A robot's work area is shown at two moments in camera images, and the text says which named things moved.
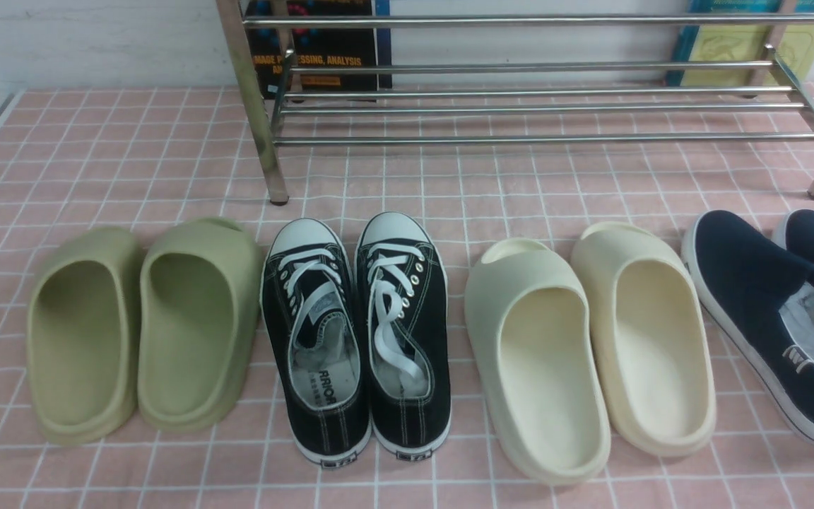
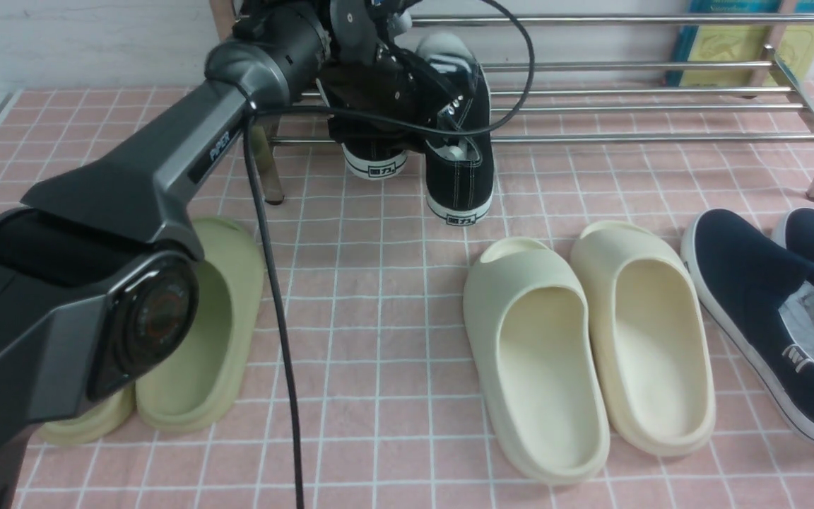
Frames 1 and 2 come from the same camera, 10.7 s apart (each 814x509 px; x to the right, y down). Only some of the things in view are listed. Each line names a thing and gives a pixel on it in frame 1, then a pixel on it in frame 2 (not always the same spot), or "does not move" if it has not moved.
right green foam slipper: (201, 292) does not move
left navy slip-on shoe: (778, 309) does not move
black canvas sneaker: (403, 274) → (458, 171)
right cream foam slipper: (650, 309) does not move
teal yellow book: (801, 46) does not move
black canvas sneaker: (308, 297) → (376, 152)
